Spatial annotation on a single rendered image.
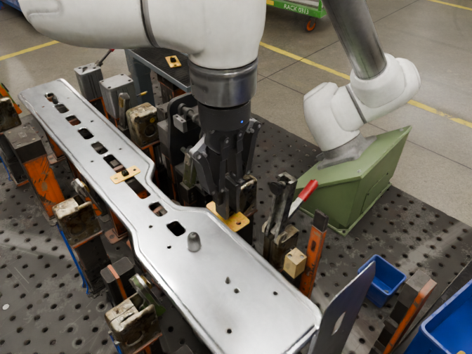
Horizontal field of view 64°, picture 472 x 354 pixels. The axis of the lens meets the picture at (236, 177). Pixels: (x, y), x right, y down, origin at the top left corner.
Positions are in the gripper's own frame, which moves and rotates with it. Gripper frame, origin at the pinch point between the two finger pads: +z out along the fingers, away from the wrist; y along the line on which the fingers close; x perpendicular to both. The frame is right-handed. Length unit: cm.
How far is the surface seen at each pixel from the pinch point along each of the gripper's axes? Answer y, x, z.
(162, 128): -16, -50, 19
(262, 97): -182, -175, 126
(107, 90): -12, -77, 16
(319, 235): -14.8, 10.4, 12.4
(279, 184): -13.3, 0.2, 4.8
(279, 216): -13.8, 0.6, 14.3
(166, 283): 10.6, -9.0, 26.5
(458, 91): -324, -67, 127
